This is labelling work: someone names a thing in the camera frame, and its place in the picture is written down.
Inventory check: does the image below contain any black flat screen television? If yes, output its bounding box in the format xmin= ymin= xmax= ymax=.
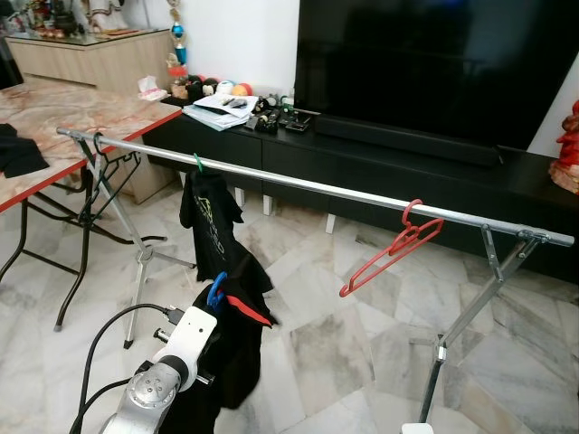
xmin=294 ymin=0 xmax=579 ymax=150

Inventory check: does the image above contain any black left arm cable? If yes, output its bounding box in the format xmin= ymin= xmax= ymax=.
xmin=71 ymin=303 xmax=182 ymax=434

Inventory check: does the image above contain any pink marble pattern folding table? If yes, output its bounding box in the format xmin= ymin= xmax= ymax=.
xmin=0 ymin=77 xmax=184 ymax=331

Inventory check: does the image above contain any white paper stack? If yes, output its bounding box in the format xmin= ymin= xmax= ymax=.
xmin=183 ymin=91 xmax=261 ymax=133

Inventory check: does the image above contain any pink tissue pack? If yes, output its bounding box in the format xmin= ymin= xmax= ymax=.
xmin=136 ymin=75 xmax=170 ymax=102

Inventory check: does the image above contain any jar with red lid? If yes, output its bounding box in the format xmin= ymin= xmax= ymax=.
xmin=169 ymin=75 xmax=191 ymax=100

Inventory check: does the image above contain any black soundbar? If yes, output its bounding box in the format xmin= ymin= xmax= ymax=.
xmin=314 ymin=115 xmax=504 ymax=167

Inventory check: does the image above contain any small black antenna device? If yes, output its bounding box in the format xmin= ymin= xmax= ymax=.
xmin=283 ymin=108 xmax=319 ymax=132

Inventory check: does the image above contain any black garment with red stripe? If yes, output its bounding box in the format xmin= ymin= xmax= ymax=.
xmin=163 ymin=262 xmax=280 ymax=434

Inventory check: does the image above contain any light wooden sideboard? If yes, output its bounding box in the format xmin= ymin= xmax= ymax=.
xmin=5 ymin=27 xmax=182 ymax=204

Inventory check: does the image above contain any blue plastic hanger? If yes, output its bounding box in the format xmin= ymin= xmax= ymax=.
xmin=206 ymin=271 xmax=229 ymax=310

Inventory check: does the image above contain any red plastic hanger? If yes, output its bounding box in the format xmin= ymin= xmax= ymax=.
xmin=339 ymin=199 xmax=444 ymax=298

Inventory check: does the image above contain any black plastic hanger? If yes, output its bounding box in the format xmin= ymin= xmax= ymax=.
xmin=77 ymin=133 xmax=146 ymax=227

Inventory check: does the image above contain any black low tv console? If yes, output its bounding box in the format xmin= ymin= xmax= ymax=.
xmin=143 ymin=90 xmax=579 ymax=283

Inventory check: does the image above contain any blue and gold trophy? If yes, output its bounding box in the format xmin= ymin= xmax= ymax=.
xmin=166 ymin=0 xmax=189 ymax=78

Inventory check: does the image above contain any black shirt with printed logo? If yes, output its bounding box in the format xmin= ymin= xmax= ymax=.
xmin=178 ymin=168 xmax=274 ymax=299

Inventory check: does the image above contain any silver metal clothes rack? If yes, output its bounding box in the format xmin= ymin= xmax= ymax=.
xmin=56 ymin=127 xmax=576 ymax=426

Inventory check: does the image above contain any red laughing buddha statue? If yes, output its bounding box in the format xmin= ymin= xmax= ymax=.
xmin=549 ymin=99 xmax=579 ymax=193

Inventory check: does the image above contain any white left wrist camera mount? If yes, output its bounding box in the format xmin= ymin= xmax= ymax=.
xmin=161 ymin=306 xmax=219 ymax=373

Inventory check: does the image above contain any plain black garment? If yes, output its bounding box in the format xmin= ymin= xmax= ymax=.
xmin=0 ymin=124 xmax=51 ymax=179

